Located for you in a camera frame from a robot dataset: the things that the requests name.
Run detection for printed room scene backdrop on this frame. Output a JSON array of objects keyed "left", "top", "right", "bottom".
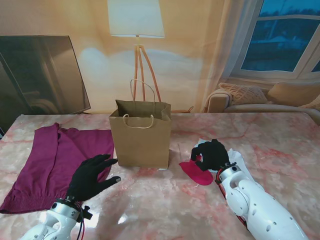
[{"left": 0, "top": 0, "right": 320, "bottom": 116}]

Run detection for light blue sock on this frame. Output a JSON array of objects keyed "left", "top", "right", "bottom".
[{"left": 195, "top": 136, "right": 209, "bottom": 149}]

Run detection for red sock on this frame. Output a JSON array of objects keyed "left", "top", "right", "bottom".
[{"left": 178, "top": 154, "right": 214, "bottom": 187}]

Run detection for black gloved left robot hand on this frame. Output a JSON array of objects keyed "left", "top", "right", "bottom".
[{"left": 66, "top": 153, "right": 122, "bottom": 203}]

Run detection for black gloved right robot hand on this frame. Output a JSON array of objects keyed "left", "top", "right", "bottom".
[{"left": 190, "top": 139, "right": 231, "bottom": 173}]

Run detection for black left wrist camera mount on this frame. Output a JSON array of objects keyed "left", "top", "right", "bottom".
[{"left": 79, "top": 205, "right": 94, "bottom": 222}]

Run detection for left arm red black cables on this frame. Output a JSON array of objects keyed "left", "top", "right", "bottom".
[{"left": 74, "top": 199, "right": 88, "bottom": 240}]

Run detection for dark grey leaning panel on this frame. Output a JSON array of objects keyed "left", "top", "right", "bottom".
[{"left": 0, "top": 35, "right": 92, "bottom": 136}]

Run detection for white sock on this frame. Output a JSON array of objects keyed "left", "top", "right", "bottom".
[{"left": 226, "top": 147, "right": 255, "bottom": 181}]

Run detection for kraft paper bag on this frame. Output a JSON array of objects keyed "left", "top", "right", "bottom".
[{"left": 108, "top": 78, "right": 172, "bottom": 170}]

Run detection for magenta shorts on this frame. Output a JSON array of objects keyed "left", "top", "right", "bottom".
[{"left": 0, "top": 122, "right": 115, "bottom": 215}]

